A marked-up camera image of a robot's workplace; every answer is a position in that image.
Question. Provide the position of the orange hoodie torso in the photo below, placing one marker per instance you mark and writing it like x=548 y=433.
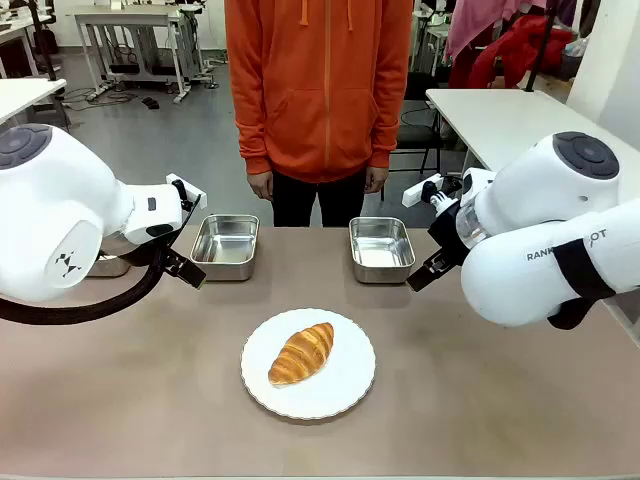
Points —
x=320 y=90

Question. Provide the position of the black stand pole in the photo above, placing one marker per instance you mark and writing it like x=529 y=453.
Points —
x=540 y=45
x=44 y=45

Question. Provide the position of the person's left hand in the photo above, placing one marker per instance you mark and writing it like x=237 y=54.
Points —
x=376 y=179

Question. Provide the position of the white table with pole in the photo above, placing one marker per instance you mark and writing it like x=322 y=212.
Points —
x=25 y=95

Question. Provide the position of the orange sleeved right forearm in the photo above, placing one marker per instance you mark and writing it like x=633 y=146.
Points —
x=252 y=130

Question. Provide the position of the white scalloped plate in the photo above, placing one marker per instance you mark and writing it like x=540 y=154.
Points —
x=345 y=370

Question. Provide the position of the pink cloth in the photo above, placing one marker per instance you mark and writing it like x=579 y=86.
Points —
x=480 y=20

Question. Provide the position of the orange sleeved left forearm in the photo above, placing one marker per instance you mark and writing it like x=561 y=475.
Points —
x=385 y=125

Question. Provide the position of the rectangular steel container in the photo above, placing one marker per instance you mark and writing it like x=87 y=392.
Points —
x=382 y=250
x=112 y=267
x=225 y=247

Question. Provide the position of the red jacket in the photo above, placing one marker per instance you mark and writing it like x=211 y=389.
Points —
x=515 y=50

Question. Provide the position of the black office chair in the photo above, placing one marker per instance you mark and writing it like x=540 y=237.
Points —
x=417 y=125

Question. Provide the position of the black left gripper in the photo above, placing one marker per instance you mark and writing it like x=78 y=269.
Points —
x=186 y=225

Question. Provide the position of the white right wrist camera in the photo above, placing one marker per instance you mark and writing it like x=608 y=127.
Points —
x=417 y=192

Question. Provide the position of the white desk with legs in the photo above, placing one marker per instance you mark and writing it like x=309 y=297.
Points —
x=135 y=20

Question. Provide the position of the black trousers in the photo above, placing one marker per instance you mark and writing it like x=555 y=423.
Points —
x=300 y=202

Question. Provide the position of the small black floor object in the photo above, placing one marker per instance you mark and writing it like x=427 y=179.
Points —
x=150 y=103

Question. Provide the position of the person's right hand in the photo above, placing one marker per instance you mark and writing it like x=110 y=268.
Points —
x=261 y=184

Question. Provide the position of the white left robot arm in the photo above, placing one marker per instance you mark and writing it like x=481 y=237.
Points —
x=50 y=200

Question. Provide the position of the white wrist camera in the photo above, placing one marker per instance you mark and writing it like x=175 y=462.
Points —
x=189 y=190
x=417 y=192

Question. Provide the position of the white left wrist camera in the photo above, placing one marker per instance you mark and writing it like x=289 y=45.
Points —
x=189 y=190

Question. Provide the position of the golden croissant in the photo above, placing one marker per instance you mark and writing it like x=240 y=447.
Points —
x=302 y=354

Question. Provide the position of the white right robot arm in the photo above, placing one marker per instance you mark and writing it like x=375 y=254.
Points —
x=550 y=185

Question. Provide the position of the white side table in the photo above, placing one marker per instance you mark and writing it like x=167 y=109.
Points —
x=500 y=120

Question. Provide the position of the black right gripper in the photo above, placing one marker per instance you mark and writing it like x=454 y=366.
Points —
x=450 y=230

